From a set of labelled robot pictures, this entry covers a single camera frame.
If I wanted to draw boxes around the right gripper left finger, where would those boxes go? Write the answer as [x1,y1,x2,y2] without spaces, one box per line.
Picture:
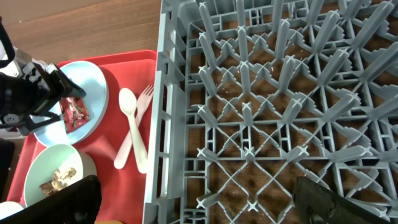
[1,175,102,224]

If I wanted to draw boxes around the red snack wrapper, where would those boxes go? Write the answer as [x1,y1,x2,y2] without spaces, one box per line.
[60,97,91,134]

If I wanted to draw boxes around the light blue bowl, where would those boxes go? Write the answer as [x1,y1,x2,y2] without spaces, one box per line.
[0,201,25,220]

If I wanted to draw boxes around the light blue plate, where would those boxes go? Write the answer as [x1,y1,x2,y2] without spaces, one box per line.
[34,61,109,146]

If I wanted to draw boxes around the left black cable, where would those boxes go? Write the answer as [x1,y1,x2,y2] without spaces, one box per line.
[0,17,16,69]

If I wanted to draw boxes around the rice and food scraps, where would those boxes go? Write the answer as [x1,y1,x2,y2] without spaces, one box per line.
[39,167,77,197]

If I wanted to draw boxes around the mint green bowl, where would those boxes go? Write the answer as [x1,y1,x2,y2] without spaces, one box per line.
[23,144,97,207]

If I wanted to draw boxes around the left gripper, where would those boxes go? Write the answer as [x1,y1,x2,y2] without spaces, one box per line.
[1,63,86,135]

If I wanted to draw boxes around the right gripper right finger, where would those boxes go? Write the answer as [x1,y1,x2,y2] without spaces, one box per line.
[293,177,388,224]

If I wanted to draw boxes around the red serving tray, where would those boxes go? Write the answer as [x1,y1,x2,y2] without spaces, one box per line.
[6,49,157,224]

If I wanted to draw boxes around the grey dishwasher rack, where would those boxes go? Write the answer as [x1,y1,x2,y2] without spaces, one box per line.
[142,0,397,223]

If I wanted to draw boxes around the yellow cup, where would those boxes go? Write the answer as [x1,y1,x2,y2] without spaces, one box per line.
[94,220,123,224]

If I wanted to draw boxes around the white plastic spoon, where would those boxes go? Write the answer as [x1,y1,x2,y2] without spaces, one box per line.
[119,88,147,174]

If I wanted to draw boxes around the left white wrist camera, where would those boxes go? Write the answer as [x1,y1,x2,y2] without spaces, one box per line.
[1,46,32,78]

